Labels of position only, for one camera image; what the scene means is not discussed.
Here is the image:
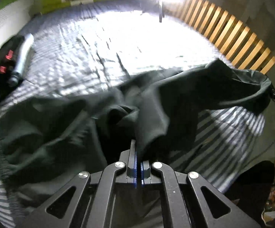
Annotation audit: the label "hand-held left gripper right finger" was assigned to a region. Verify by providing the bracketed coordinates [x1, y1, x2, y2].
[140, 159, 259, 228]

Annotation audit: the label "ring light with tripod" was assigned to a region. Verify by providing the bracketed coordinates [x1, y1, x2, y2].
[137, 0, 200, 23]

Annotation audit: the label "light grey folded garment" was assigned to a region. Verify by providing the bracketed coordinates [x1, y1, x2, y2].
[8, 34, 35, 87]

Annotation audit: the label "dark green pants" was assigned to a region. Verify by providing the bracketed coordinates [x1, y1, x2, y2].
[0, 59, 273, 228]

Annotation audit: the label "striped bed sheet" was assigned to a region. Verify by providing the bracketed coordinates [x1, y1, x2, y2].
[0, 0, 275, 219]

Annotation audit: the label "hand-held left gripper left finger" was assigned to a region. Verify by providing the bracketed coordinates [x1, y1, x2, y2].
[17, 140, 138, 228]

